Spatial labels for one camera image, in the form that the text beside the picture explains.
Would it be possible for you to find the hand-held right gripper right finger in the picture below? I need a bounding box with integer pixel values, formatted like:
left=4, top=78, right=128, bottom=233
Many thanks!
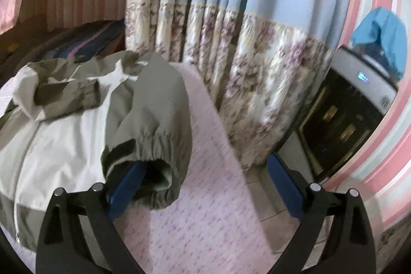
left=266, top=153, right=377, bottom=274

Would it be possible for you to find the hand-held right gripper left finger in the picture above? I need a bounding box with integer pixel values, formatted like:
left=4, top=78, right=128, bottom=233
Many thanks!
left=35, top=161, right=148, bottom=274

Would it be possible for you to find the olive and white jacket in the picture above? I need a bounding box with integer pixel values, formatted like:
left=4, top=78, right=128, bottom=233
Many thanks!
left=0, top=51, right=193, bottom=245

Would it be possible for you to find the black glass-front cabinet appliance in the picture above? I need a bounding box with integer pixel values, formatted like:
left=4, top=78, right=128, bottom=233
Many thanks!
left=295, top=46, right=400, bottom=185

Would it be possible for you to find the striped blue pink quilt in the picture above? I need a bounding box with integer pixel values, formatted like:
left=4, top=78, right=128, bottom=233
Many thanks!
left=42, top=19, right=126, bottom=61

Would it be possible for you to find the brown bed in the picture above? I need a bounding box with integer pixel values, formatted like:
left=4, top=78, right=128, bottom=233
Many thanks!
left=0, top=14, right=126, bottom=85

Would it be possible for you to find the blue cloth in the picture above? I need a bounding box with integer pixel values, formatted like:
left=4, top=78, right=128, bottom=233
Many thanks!
left=350, top=7, right=408, bottom=80

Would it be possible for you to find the pink floral curtain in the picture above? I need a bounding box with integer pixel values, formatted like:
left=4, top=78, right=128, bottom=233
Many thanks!
left=0, top=0, right=28, bottom=35

